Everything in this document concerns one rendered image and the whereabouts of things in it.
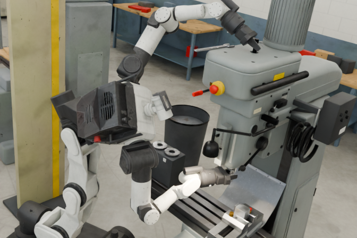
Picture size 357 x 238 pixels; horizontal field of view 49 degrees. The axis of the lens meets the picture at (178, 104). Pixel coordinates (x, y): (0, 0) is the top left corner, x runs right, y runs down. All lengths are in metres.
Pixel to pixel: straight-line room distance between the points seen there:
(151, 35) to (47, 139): 1.81
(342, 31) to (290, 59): 4.33
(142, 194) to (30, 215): 0.93
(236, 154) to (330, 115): 0.47
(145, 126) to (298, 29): 0.83
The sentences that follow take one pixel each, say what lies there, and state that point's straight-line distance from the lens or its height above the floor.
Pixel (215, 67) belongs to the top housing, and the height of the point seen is 1.84.
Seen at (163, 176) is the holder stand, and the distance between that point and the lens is 2.40.
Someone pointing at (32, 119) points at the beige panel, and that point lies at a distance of 3.30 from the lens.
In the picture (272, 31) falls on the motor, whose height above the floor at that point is 1.97.
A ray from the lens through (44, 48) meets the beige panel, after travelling 3.14.
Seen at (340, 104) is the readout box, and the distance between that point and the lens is 1.92.
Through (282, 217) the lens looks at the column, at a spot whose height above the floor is 0.87.
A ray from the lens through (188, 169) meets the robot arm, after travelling 1.94.
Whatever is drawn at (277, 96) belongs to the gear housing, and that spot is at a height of 1.70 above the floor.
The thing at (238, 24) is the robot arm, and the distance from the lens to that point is 1.79.
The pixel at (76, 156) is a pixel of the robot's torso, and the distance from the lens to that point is 2.04.
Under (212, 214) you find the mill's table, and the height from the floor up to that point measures 0.95.
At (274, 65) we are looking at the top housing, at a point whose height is 1.87.
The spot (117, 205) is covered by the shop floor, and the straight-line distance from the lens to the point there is 3.76.
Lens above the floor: 2.35
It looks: 24 degrees down
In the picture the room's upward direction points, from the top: 7 degrees clockwise
